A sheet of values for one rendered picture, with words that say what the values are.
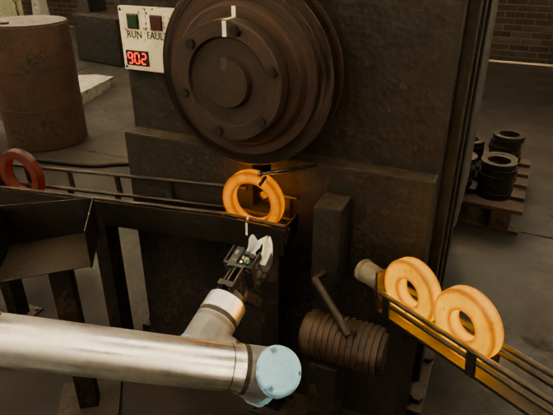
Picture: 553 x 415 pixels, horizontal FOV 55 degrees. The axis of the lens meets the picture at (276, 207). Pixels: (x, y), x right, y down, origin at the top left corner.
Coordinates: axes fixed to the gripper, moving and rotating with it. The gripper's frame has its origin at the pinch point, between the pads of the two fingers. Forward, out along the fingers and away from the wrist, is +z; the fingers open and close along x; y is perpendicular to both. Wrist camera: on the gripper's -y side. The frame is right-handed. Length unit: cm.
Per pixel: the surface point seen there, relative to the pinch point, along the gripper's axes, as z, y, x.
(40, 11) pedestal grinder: 529, -218, 689
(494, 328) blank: -11, 5, -54
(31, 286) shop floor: 7, -81, 134
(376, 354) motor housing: -7.4, -23.2, -29.9
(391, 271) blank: 2.4, -2.3, -30.4
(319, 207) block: 15.1, 0.1, -8.2
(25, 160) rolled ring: 14, -5, 98
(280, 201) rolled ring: 17.4, -2.9, 4.4
